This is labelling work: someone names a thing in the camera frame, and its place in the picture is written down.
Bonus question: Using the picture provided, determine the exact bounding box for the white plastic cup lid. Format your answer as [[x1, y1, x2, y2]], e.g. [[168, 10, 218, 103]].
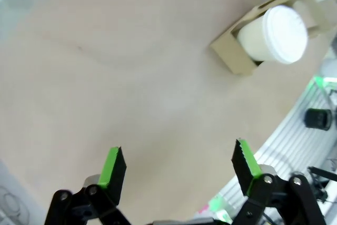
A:
[[262, 5, 309, 65]]

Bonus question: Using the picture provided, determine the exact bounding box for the black cylindrical cap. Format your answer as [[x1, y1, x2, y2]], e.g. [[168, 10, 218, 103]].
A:
[[304, 107, 332, 131]]

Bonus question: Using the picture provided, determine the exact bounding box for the black cable stand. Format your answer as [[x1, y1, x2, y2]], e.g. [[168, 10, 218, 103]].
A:
[[306, 166, 337, 203]]

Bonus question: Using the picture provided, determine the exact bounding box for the brown cardboard cup carrier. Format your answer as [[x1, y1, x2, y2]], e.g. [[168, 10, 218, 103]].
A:
[[209, 0, 337, 77]]

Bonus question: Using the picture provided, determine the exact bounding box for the green and pink packet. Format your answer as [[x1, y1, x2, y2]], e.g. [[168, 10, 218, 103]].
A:
[[201, 197, 234, 224]]

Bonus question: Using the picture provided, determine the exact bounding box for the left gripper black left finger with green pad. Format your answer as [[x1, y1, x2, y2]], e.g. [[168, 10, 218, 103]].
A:
[[44, 146, 132, 225]]

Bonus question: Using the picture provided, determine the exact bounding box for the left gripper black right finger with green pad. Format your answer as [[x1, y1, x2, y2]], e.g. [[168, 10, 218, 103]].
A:
[[230, 138, 327, 225]]

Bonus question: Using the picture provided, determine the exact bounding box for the silver aluminium frame rail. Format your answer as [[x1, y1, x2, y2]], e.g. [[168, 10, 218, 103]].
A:
[[210, 76, 337, 225]]

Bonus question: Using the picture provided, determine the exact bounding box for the white paper cup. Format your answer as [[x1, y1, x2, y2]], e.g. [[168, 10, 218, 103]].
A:
[[237, 14, 274, 62]]

